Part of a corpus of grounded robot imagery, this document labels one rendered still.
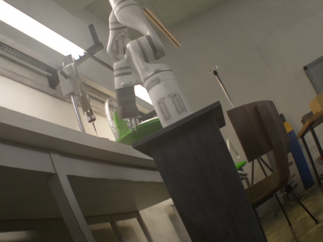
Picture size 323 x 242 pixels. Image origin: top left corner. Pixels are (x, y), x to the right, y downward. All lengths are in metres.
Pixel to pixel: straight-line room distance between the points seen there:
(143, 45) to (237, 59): 5.53
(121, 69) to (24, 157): 0.75
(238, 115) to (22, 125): 0.79
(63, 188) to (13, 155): 0.17
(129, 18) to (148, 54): 0.18
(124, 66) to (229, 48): 5.36
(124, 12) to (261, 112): 0.61
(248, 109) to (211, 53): 5.44
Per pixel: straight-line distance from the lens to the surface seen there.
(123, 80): 1.34
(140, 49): 1.04
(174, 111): 0.95
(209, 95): 6.41
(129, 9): 1.16
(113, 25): 1.35
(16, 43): 2.48
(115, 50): 1.36
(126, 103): 1.35
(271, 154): 5.84
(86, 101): 1.71
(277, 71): 6.41
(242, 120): 1.20
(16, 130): 0.65
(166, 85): 0.98
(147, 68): 1.01
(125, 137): 1.48
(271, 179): 1.31
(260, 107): 1.27
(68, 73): 1.09
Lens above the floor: 0.61
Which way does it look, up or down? 17 degrees up
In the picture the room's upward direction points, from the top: 24 degrees counter-clockwise
